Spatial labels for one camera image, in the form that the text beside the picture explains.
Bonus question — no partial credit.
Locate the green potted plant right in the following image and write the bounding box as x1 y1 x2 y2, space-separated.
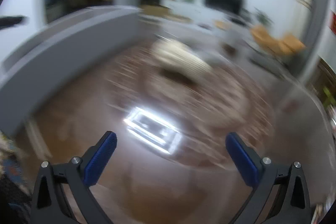
255 9 273 28

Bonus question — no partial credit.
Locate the red wall decoration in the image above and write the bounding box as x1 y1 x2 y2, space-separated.
329 11 336 35

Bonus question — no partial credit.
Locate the cardboard box on floor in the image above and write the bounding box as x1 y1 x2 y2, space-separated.
140 5 170 17

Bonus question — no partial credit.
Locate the orange lounge chair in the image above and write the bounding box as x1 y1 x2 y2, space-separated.
249 25 306 56

